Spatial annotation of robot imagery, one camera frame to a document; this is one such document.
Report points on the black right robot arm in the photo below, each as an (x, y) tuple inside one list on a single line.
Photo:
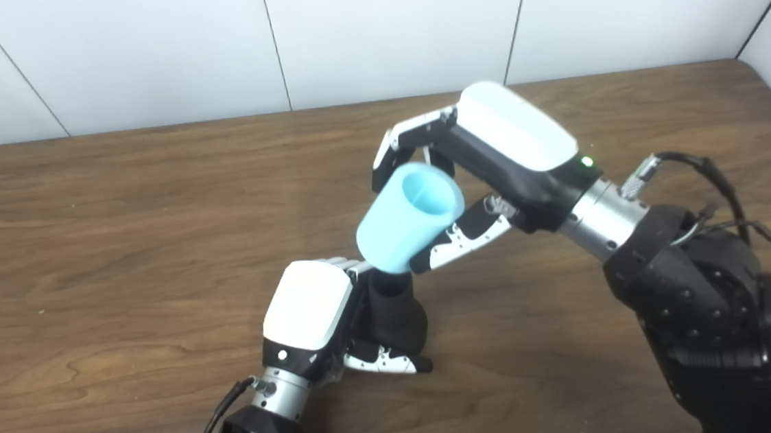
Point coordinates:
[(702, 302)]

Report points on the black nozzle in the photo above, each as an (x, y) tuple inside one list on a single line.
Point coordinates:
[(397, 319)]

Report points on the white and black left hand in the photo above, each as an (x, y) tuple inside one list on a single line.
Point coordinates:
[(306, 305)]

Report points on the white and black right hand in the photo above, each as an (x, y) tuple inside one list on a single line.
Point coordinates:
[(516, 130)]

